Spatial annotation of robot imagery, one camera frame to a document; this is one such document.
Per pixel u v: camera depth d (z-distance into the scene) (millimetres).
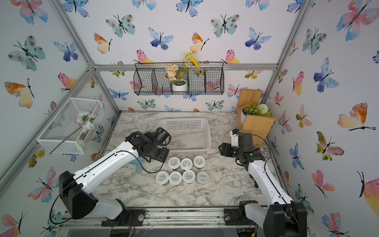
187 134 1069
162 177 804
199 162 864
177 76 858
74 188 402
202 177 823
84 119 754
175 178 803
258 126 825
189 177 812
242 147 634
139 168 878
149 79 987
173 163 859
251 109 886
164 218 754
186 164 850
